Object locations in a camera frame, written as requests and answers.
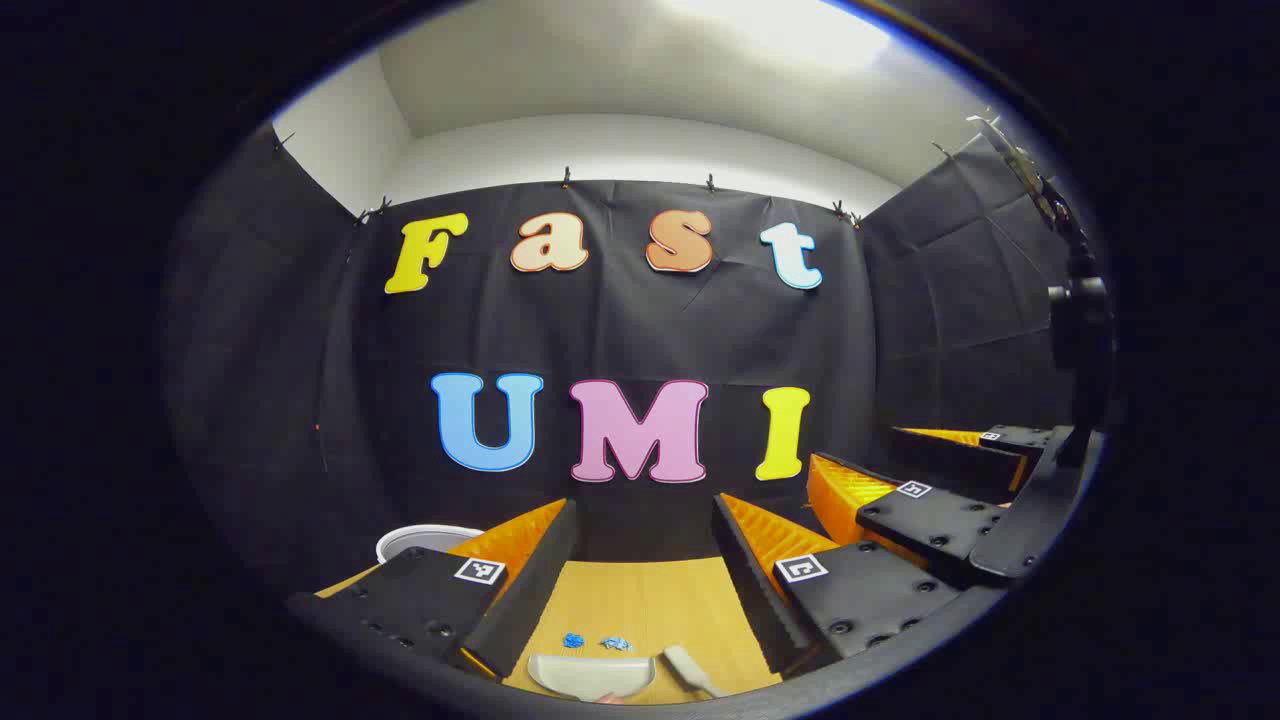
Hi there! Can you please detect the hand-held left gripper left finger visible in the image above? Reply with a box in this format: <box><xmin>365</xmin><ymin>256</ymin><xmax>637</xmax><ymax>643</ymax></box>
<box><xmin>285</xmin><ymin>497</ymin><xmax>581</xmax><ymax>683</ymax></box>

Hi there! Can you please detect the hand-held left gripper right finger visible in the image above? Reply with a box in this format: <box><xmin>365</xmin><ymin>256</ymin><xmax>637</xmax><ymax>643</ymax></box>
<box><xmin>711</xmin><ymin>492</ymin><xmax>963</xmax><ymax>676</ymax></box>

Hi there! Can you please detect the small white broom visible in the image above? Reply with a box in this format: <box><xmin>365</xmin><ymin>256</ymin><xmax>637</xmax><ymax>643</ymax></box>
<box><xmin>662</xmin><ymin>645</ymin><xmax>723</xmax><ymax>699</ymax></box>

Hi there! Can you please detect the white dustpan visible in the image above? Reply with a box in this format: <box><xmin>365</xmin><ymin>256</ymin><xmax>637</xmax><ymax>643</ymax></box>
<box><xmin>527</xmin><ymin>653</ymin><xmax>658</xmax><ymax>703</ymax></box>

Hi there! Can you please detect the white garbage bin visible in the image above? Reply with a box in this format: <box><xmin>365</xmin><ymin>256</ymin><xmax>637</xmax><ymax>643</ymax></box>
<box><xmin>375</xmin><ymin>523</ymin><xmax>487</xmax><ymax>564</ymax></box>

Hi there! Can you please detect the wooden desktop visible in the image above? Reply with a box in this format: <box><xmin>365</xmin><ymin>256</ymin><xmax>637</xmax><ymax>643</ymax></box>
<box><xmin>315</xmin><ymin>555</ymin><xmax>786</xmax><ymax>706</ymax></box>

